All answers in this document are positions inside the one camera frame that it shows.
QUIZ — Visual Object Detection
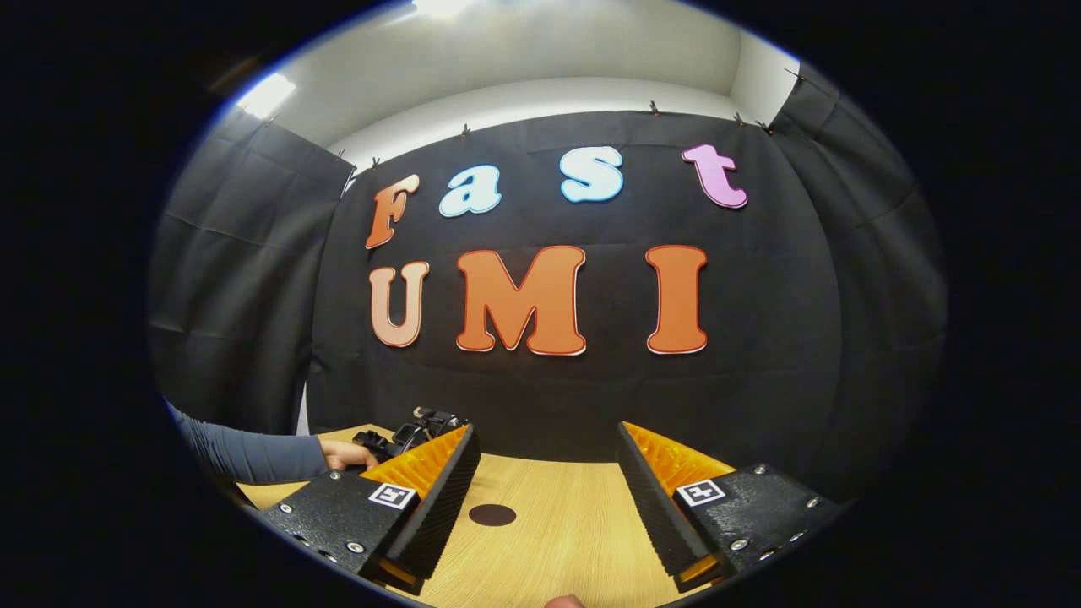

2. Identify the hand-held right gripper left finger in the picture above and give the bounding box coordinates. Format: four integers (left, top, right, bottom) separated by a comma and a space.
258, 422, 482, 596

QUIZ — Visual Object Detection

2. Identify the wooden desktop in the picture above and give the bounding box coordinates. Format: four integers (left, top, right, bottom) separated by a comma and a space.
236, 425, 719, 608

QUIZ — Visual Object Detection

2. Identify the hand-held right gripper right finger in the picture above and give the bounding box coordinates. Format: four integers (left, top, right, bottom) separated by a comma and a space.
617, 421, 845, 594

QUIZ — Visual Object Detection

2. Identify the ceiling light panel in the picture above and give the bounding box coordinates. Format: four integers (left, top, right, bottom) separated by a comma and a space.
236, 73, 298, 119

